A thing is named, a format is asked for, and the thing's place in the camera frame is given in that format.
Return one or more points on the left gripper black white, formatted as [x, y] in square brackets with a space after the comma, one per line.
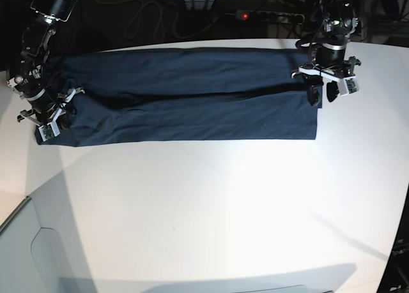
[325, 61]

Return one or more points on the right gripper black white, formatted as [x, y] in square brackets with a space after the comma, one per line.
[47, 106]

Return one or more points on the dark blue T-shirt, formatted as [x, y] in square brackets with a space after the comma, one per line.
[182, 94]

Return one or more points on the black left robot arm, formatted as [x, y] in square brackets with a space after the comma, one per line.
[336, 22]

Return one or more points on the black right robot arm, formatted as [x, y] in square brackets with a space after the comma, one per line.
[25, 76]

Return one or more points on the white power strip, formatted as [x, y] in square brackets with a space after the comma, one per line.
[273, 17]

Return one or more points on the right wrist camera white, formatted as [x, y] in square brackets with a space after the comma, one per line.
[49, 130]

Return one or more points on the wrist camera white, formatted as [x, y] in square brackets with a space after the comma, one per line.
[348, 85]
[49, 130]

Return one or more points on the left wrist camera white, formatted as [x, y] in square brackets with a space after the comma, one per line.
[348, 85]

